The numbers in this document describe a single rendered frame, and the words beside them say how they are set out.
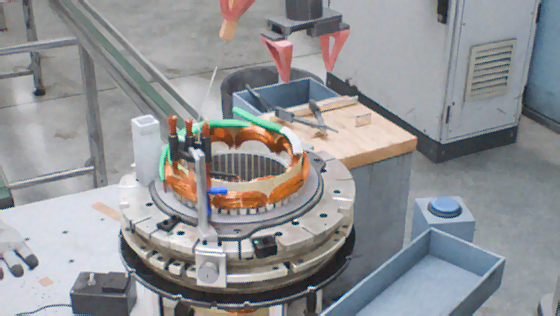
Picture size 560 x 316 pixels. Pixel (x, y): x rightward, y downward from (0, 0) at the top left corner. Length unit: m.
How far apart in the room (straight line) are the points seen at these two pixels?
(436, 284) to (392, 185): 0.32
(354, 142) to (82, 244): 0.58
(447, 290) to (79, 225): 0.83
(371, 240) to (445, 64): 2.05
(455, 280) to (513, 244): 2.01
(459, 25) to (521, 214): 0.81
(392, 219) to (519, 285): 1.52
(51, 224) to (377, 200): 0.67
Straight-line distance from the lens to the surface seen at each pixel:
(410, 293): 0.96
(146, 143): 1.00
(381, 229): 1.30
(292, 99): 1.45
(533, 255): 2.95
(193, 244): 0.91
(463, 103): 3.41
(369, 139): 1.23
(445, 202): 1.11
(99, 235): 1.52
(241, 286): 0.94
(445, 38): 3.26
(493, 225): 3.08
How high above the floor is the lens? 1.61
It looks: 28 degrees down
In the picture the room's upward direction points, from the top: 1 degrees clockwise
